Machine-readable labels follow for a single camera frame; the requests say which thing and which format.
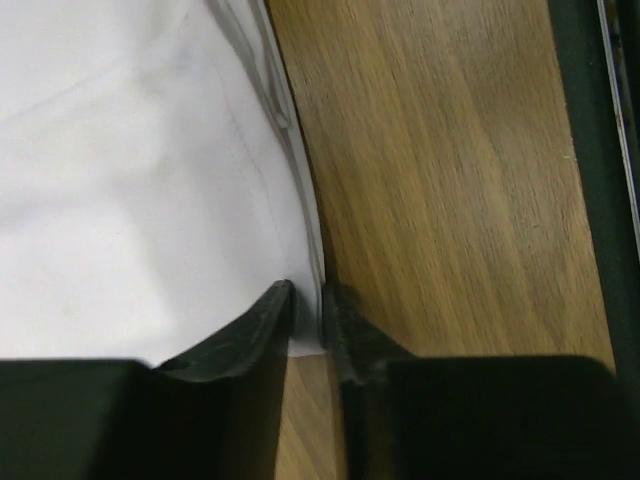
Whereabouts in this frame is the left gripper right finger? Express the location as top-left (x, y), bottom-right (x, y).
top-left (322, 283), bottom-right (415, 385)

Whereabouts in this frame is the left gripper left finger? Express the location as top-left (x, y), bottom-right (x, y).
top-left (156, 280), bottom-right (295, 383)

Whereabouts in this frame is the white t shirt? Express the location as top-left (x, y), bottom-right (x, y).
top-left (1, 1), bottom-right (325, 364)

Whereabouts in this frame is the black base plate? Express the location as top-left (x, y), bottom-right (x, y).
top-left (549, 1), bottom-right (639, 378)

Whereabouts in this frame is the aluminium frame rail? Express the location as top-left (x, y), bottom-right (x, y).
top-left (596, 0), bottom-right (639, 244)

